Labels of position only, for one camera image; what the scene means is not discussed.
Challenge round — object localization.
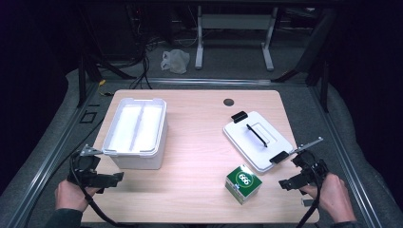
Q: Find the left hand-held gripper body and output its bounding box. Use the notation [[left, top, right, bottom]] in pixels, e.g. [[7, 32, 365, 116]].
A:
[[67, 143, 107, 190]]

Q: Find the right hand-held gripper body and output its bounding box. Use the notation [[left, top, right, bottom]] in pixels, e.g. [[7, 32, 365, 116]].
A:
[[291, 136, 330, 188]]

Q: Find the white plastic storage bin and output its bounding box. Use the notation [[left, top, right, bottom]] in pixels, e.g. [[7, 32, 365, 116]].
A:
[[101, 97, 168, 171]]

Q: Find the green and white box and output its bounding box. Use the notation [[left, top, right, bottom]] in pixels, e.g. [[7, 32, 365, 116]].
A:
[[224, 163, 263, 205]]

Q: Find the person's left hand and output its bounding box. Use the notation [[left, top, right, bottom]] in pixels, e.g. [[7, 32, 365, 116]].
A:
[[54, 179, 100, 213]]

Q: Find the black diagonal strut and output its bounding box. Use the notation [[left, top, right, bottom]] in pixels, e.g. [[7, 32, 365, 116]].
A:
[[273, 9, 337, 84]]

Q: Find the clear plastic bag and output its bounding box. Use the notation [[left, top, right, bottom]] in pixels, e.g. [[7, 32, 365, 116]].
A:
[[160, 48, 191, 75]]

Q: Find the thin black floor cable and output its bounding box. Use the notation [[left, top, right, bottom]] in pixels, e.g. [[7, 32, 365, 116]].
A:
[[50, 116, 106, 181]]

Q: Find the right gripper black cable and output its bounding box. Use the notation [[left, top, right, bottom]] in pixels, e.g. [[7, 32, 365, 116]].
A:
[[296, 164, 322, 228]]

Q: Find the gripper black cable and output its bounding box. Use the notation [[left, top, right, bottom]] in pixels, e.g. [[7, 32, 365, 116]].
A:
[[69, 151, 139, 228], [296, 164, 322, 228]]

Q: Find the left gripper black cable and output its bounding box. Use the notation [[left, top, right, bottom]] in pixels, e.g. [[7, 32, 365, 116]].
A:
[[69, 151, 139, 228]]

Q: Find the aluminium rail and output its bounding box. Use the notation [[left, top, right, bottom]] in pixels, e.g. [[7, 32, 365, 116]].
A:
[[4, 83, 100, 228], [307, 85, 383, 228], [136, 77, 273, 87]]

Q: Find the white lid with black handle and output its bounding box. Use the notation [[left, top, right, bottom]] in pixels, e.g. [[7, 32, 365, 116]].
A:
[[222, 110, 295, 174]]

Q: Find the black metal post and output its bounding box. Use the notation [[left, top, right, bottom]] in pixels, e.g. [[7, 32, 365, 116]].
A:
[[77, 55, 88, 108], [318, 58, 330, 113]]

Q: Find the yellow plug with cable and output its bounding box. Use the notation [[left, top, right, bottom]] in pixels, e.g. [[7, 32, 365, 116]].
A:
[[97, 79, 114, 97]]

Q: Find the bundle of black cables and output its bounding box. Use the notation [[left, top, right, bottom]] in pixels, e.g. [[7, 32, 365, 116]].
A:
[[127, 6, 155, 90]]

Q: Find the white metal desk frame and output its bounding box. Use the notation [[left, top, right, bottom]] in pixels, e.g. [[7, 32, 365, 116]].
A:
[[194, 5, 279, 72]]

